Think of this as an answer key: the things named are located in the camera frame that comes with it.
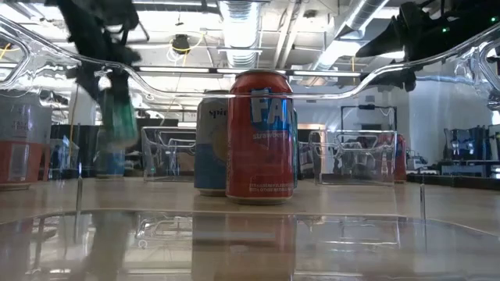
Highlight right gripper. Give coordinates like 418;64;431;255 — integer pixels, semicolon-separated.
355;2;442;91

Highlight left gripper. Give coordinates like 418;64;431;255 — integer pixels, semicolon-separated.
45;0;141;108

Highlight clear plastic bin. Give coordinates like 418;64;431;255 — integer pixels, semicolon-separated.
0;14;500;281
311;129;398;187
140;125;198;183

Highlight red Fanta strawberry can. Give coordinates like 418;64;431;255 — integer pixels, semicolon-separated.
375;133;408;183
225;69;295;206

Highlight orange Spindrift can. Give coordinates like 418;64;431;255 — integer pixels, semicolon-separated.
0;91;54;191

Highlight black ceiling-mounted device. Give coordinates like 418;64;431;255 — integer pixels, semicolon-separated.
171;34;191;55

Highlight equipment shelf rack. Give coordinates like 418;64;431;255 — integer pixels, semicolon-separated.
443;124;500;179

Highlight black frame stand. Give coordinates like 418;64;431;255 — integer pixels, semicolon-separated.
340;104;398;132

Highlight silver ribbed ceiling duct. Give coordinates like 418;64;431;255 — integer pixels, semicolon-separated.
218;0;261;69

